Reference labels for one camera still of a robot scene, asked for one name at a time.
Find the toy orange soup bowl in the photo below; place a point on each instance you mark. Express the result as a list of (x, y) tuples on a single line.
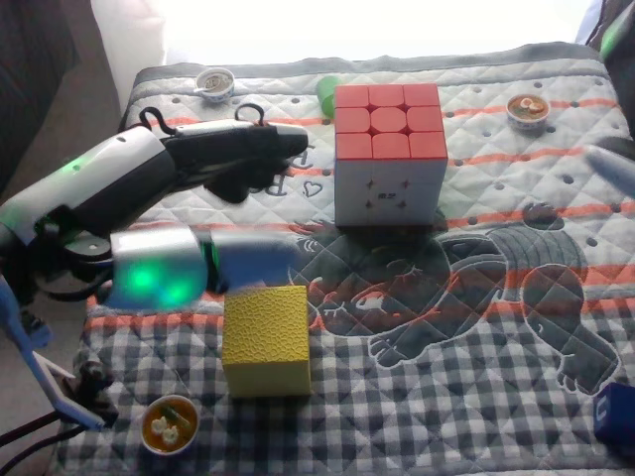
[(168, 425)]

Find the white and blue bracket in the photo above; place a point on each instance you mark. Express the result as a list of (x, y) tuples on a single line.
[(79, 416)]

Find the black bracket clamp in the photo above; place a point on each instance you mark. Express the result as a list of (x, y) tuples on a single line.
[(94, 392)]

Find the yellow foam cube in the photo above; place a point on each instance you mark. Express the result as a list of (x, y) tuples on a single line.
[(265, 342)]

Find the toy bowl with white spoon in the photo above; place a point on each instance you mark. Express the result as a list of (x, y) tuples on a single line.
[(215, 85)]

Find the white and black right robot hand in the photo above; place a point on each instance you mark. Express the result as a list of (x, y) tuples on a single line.
[(615, 173)]

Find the green cylinder block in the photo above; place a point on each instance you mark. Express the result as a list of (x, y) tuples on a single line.
[(326, 98)]

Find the grey quilt with bear print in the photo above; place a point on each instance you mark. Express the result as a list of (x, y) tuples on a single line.
[(446, 347)]

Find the colourful puzzle cube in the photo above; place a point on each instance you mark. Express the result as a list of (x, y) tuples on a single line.
[(389, 158)]

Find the blue box with white mark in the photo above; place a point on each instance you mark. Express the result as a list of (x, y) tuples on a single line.
[(617, 419)]

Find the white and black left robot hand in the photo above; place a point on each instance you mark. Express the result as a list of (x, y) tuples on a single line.
[(104, 166)]

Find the toy noodle bowl with egg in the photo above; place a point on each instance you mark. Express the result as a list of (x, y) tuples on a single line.
[(527, 111)]

